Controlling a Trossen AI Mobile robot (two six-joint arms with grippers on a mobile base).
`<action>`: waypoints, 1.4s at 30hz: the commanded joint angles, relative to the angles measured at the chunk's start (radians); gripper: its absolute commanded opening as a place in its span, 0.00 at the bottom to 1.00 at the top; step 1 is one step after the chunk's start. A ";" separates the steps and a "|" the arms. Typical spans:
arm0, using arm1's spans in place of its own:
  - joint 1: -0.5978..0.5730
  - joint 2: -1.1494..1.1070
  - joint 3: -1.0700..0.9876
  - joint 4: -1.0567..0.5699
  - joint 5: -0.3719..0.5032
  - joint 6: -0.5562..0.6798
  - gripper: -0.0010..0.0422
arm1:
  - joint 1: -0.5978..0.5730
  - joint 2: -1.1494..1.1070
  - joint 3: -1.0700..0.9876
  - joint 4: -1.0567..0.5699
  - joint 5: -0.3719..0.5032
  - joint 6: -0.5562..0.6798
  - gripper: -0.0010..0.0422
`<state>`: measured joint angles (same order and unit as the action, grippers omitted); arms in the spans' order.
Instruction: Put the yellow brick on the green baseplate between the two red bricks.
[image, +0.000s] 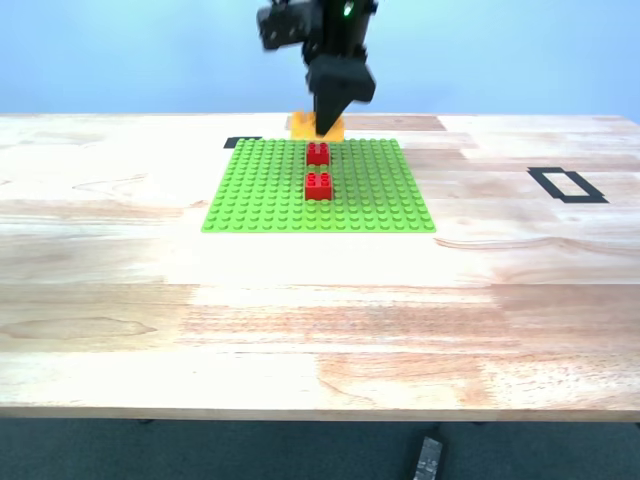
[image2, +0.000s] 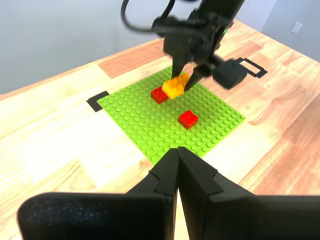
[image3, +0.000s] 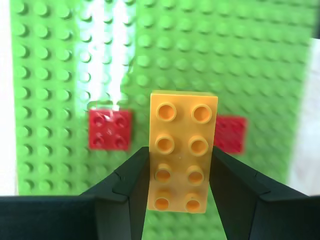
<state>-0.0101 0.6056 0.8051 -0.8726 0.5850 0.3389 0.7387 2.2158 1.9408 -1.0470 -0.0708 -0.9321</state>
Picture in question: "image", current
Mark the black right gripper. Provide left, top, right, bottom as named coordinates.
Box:
left=305, top=0, right=377, bottom=138

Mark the yellow long brick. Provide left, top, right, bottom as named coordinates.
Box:
left=288, top=110, right=346, bottom=142

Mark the red square brick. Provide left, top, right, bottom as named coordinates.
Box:
left=305, top=142, right=332, bottom=167
left=304, top=171, right=334, bottom=203

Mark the green studded baseplate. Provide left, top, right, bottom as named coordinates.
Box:
left=200, top=138, right=437, bottom=235

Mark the black tape rectangle marker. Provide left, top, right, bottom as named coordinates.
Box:
left=527, top=166, right=610, bottom=205

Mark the grey speckled bar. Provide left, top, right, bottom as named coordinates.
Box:
left=413, top=435, right=446, bottom=480

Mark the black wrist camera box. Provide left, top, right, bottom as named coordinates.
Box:
left=256, top=1, right=322, bottom=52

